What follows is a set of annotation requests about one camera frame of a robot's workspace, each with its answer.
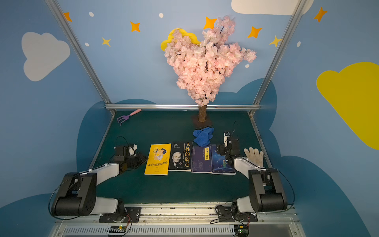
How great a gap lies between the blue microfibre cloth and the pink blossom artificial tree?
1.02 ft

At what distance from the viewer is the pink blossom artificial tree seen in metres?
0.67

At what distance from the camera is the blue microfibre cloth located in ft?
3.32
